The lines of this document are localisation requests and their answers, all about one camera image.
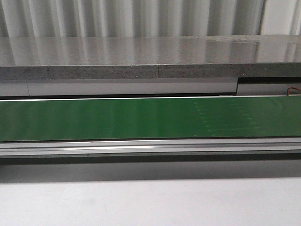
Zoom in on red and black wires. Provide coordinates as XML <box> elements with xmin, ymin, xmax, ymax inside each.
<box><xmin>286</xmin><ymin>86</ymin><xmax>301</xmax><ymax>97</ymax></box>

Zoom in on green conveyor belt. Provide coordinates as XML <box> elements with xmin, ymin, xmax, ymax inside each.
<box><xmin>0</xmin><ymin>96</ymin><xmax>301</xmax><ymax>142</ymax></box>

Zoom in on aluminium conveyor frame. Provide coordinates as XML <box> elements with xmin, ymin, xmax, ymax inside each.
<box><xmin>0</xmin><ymin>137</ymin><xmax>301</xmax><ymax>156</ymax></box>

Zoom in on grey stone countertop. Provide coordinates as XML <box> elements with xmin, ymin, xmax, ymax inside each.
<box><xmin>0</xmin><ymin>35</ymin><xmax>301</xmax><ymax>81</ymax></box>

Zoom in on white curtain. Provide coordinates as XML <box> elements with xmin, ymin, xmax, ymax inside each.
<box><xmin>0</xmin><ymin>0</ymin><xmax>266</xmax><ymax>38</ymax></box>

